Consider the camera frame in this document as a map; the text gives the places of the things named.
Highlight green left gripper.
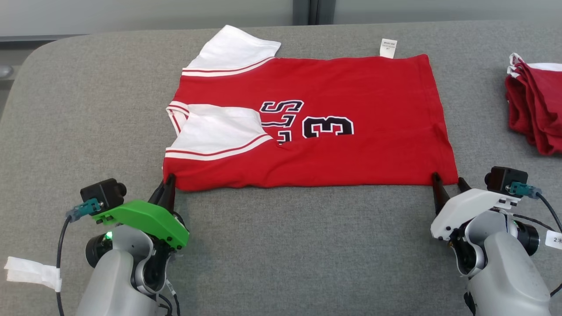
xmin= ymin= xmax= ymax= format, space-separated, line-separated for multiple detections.
xmin=92 ymin=173 xmax=191 ymax=251

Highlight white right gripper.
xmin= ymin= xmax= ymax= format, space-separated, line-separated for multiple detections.
xmin=430 ymin=172 xmax=524 ymax=241

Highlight plain red garment white hem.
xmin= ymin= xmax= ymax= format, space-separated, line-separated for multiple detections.
xmin=504 ymin=53 xmax=562 ymax=157

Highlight red white numbered jersey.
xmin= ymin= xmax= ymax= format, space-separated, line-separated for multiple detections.
xmin=162 ymin=25 xmax=460 ymax=192

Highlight grey fabric sofa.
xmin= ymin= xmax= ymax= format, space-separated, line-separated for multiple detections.
xmin=0 ymin=19 xmax=562 ymax=316

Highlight white tape tag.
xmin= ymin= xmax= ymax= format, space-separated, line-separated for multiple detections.
xmin=4 ymin=256 xmax=63 ymax=293

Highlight black cable teal plug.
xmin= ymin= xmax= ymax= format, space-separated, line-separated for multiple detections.
xmin=506 ymin=181 xmax=562 ymax=300
xmin=55 ymin=198 xmax=102 ymax=316

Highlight small white cable label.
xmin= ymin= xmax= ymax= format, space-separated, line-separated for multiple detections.
xmin=544 ymin=230 xmax=562 ymax=251

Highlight dark grey wall post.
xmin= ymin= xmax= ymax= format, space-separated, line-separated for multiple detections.
xmin=292 ymin=0 xmax=335 ymax=26

